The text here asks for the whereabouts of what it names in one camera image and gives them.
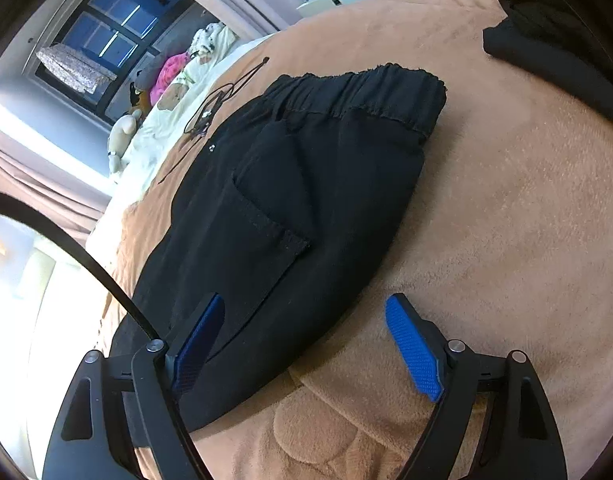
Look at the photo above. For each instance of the cream bear-print bedspread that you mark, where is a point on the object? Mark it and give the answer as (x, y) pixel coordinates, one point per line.
(156, 130)

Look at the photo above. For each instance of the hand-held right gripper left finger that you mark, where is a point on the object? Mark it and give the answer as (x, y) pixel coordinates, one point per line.
(196, 345)

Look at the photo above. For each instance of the pink curtain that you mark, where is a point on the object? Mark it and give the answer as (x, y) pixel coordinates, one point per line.
(36, 185)

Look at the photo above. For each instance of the dark window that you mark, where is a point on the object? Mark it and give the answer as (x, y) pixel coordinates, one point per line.
(111, 25)

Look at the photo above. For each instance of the brown blanket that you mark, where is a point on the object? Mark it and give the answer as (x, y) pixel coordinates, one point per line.
(511, 210)

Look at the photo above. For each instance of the black elastic-waist pants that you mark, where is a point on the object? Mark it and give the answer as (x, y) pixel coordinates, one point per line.
(311, 200)

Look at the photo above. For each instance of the beige plush toy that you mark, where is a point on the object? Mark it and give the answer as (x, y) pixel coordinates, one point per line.
(121, 132)

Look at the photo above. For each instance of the dark plush toy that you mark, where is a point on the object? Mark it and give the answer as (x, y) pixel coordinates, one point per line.
(136, 96)

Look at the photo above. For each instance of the spotted plush toy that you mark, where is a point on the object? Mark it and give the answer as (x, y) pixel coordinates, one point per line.
(206, 37)

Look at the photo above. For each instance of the floral hanging garment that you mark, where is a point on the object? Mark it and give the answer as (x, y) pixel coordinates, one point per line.
(71, 67)

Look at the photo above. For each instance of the stack of folded dark clothes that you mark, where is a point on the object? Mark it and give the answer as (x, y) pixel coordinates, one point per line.
(536, 45)

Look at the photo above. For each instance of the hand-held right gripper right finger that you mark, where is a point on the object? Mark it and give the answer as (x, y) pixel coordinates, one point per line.
(414, 350)

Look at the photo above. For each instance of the pink plush toy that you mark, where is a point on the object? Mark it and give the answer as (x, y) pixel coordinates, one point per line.
(169, 75)

